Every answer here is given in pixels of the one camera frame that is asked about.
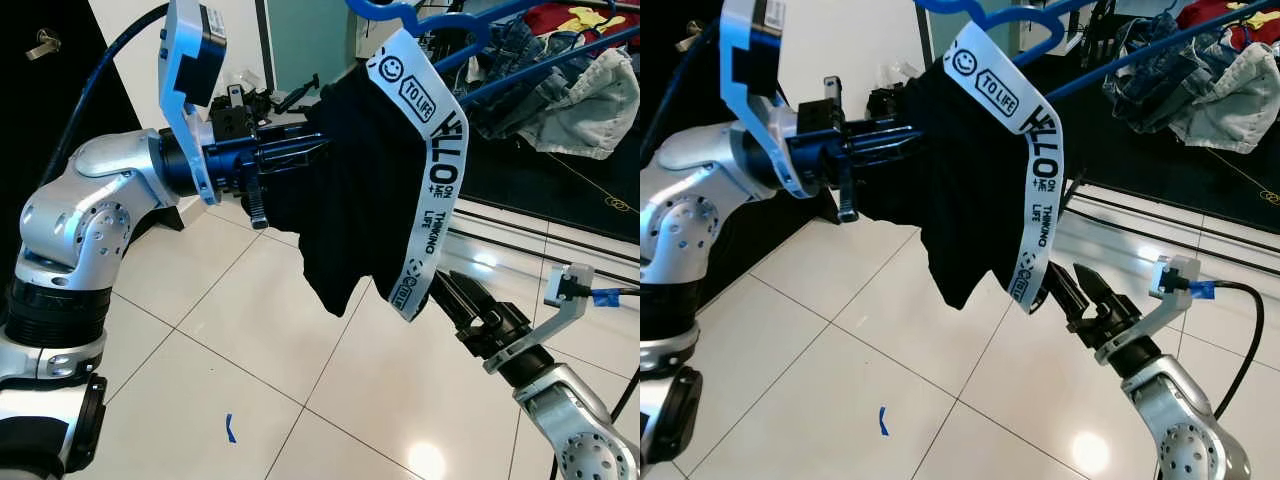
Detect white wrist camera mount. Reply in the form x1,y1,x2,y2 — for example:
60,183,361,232
718,0,813,199
485,263,598,376
158,0,228,206
1095,255,1201,366

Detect dark blue denim shorts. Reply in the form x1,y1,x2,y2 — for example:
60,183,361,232
1100,10,1216,136
470,15,591,141

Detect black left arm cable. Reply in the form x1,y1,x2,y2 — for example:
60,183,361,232
40,3,171,186

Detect light blue denim shorts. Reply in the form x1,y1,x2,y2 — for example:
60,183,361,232
525,48,641,161
1165,40,1280,156

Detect thin yellow wire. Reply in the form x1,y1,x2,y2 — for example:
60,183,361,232
540,160,629,213
1180,150,1280,201

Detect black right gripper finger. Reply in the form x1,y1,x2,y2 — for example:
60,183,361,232
455,272,501,319
1073,264,1116,311
432,270,476,331
1042,263,1083,323

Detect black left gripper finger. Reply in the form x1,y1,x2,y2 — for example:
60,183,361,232
848,120,921,146
262,152,329,189
258,132,329,161
852,138,916,176

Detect black shorts white printed waistband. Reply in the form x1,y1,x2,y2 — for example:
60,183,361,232
262,28,471,323
860,20,1066,316

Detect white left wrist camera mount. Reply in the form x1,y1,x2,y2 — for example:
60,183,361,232
158,0,228,206
718,0,813,199

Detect red shirt with yellow star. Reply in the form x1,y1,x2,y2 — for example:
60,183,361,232
1175,0,1280,31
525,0,641,41

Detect black door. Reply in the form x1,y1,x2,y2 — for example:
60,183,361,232
640,0,731,151
0,0,151,291

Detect blue plastic clothes hanger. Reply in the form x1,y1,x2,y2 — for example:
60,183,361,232
912,0,1280,101
345,0,641,106

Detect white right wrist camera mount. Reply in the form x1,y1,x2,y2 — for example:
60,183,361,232
1095,255,1201,366
485,263,598,376

